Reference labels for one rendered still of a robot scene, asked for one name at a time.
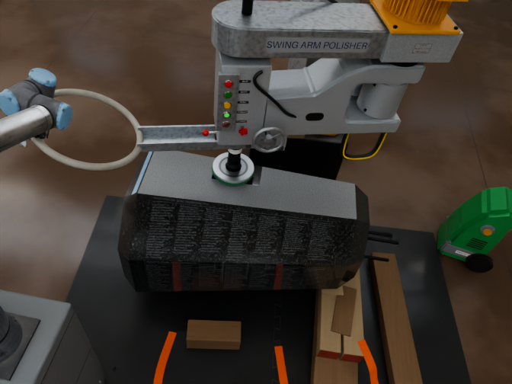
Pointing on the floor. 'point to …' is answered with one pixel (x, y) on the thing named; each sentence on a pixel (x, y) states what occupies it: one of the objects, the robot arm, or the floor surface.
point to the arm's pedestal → (52, 344)
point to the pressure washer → (477, 228)
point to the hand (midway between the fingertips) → (28, 141)
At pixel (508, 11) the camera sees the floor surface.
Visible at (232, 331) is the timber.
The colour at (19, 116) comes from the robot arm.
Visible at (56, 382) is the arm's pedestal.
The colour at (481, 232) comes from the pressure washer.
